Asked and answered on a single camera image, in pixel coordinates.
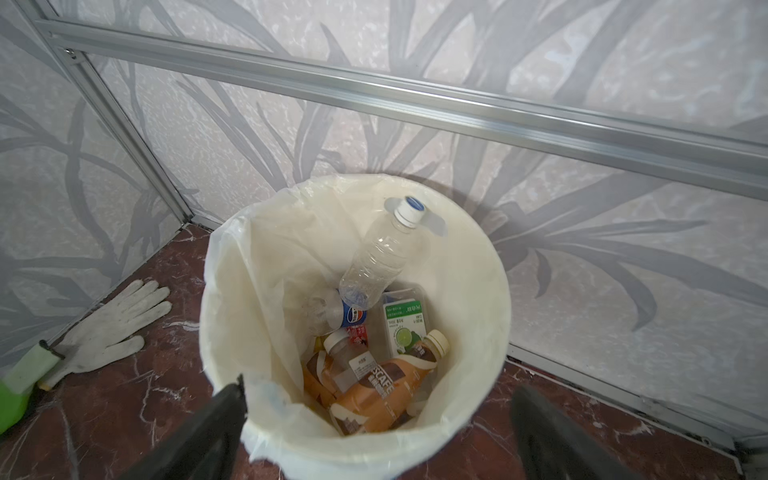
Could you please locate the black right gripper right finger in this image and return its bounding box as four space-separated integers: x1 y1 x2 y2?
511 386 642 479

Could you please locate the green black work glove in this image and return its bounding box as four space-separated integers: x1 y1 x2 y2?
0 340 64 434

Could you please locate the translucent white bin liner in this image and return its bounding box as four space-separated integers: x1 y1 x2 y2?
199 174 512 479

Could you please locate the white ribbed trash bin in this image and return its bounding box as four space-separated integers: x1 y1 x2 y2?
199 175 511 479

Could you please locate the clear bottle blue label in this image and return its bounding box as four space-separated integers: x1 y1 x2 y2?
304 288 367 336

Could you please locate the white knit glove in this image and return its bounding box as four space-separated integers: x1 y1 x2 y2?
38 280 172 391

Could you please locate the brown bottle white cap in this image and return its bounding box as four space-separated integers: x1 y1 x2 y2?
303 329 378 409

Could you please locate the clear bottle white cap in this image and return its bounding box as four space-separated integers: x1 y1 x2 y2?
339 196 427 311

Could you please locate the clear rectangular green-label bottle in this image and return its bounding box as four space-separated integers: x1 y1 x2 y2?
365 284 429 363

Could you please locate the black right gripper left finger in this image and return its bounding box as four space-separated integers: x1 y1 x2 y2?
121 377 248 480

